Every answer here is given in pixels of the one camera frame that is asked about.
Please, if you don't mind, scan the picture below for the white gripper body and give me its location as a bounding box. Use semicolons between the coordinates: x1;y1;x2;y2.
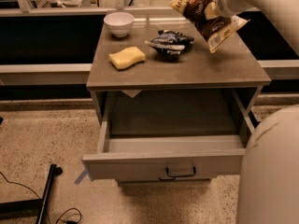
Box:
215;0;252;18

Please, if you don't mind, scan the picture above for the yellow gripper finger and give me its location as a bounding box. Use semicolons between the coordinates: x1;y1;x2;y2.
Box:
204;2;220;20

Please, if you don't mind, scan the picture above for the brown chip bag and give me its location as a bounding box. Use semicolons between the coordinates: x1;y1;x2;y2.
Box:
170;0;247;53

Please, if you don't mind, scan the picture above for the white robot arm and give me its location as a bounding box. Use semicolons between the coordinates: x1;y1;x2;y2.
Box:
216;0;299;224

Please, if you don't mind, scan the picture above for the dark blue chip bag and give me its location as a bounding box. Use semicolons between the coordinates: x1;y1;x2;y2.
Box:
145;30;194;56

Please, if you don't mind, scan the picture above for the grey cabinet with counter top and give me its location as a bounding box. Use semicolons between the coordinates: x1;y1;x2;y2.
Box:
86;8;272;126

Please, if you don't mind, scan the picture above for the open grey top drawer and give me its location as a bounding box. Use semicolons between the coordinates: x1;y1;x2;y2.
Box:
82;89;254;183

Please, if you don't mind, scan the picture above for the white bowl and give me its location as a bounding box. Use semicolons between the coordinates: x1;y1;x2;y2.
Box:
104;12;135;37

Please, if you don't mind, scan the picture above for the yellow sponge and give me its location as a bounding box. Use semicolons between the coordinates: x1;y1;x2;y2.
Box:
108;47;146;70

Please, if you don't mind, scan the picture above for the blue floor tape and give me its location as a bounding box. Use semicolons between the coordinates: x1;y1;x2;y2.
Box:
75;169;89;185

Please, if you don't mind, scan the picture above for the black stand base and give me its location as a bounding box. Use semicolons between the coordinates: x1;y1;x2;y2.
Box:
0;164;63;224

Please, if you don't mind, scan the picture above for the black drawer handle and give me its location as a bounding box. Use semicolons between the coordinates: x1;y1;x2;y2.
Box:
159;167;197;182

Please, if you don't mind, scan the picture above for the metal railing frame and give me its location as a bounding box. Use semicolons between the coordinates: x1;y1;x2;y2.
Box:
0;0;260;18

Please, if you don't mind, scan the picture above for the black floor cable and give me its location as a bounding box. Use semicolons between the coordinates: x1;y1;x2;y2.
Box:
0;170;84;224

